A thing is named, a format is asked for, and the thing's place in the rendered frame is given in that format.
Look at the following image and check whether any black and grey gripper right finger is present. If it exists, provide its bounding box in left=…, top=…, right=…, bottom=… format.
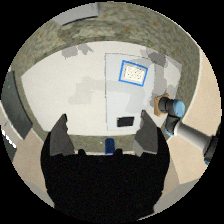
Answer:
left=132, top=110, right=170, bottom=191

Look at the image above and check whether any black rectangular frame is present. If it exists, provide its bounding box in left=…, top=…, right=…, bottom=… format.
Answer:
left=117, top=116, right=135, bottom=127

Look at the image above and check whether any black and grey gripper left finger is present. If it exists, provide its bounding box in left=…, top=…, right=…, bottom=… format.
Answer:
left=40, top=114, right=75, bottom=189

